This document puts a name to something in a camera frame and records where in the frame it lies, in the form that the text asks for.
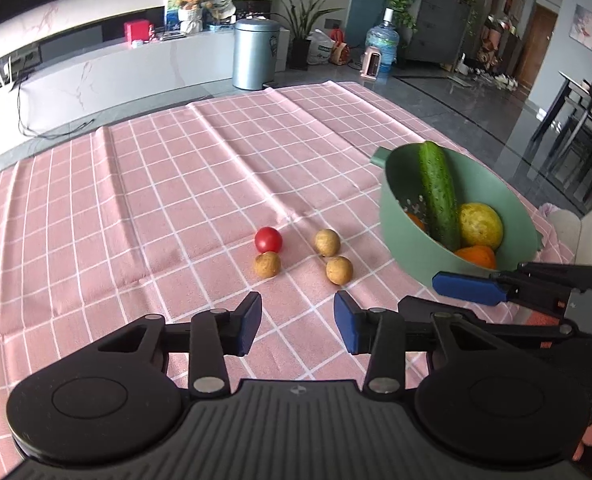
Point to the dark dining table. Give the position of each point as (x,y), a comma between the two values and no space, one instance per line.
(566,95)

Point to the pink bird wall picture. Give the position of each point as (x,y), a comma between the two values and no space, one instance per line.
(587,27)

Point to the orange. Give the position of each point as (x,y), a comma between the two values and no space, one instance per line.
(476,257)
(416,221)

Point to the red brown bag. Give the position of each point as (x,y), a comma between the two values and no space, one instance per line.
(341,49)

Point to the dark grey sideboard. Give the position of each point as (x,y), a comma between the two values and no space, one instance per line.
(438,25)

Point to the round decorative fan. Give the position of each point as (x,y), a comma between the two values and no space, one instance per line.
(221,2)

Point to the small red box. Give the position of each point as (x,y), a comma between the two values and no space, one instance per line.
(137,32)

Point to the grey metal trash can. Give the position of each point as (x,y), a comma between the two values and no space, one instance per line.
(256,55)

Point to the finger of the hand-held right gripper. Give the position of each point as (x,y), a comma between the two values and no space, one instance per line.
(516,327)
(468,287)

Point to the white plastic bag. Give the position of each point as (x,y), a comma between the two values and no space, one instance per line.
(320,50)

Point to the tall leafy potted plant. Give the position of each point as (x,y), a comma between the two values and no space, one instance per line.
(301,25)

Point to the teddy bear bouquet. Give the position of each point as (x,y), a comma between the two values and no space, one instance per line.
(192,7)

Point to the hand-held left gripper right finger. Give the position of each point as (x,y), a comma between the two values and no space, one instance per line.
(348,322)

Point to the black dining chair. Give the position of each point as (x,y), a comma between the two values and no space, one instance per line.
(591,130)

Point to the white marble television cabinet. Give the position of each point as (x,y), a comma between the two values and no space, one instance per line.
(126,75)

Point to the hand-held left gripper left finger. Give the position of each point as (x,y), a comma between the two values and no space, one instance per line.
(246,327)

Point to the brown longan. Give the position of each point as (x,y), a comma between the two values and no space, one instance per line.
(327,242)
(339,269)
(267,265)

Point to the green colander bowl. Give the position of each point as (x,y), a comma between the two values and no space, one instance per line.
(401,240)

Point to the pink space heater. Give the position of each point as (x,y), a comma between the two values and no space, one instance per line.
(372,64)

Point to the blue water jug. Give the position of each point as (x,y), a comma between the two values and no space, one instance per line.
(382,42)

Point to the red cherry tomato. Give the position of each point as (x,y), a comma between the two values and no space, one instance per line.
(268,239)

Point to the beige cushion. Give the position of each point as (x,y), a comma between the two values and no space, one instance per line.
(581,232)

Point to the pink checkered tablecloth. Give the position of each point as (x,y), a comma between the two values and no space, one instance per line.
(151,200)

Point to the green cucumber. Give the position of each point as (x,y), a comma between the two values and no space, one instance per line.
(438,195)

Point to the brown wooden door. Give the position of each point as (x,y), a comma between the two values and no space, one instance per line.
(538,47)

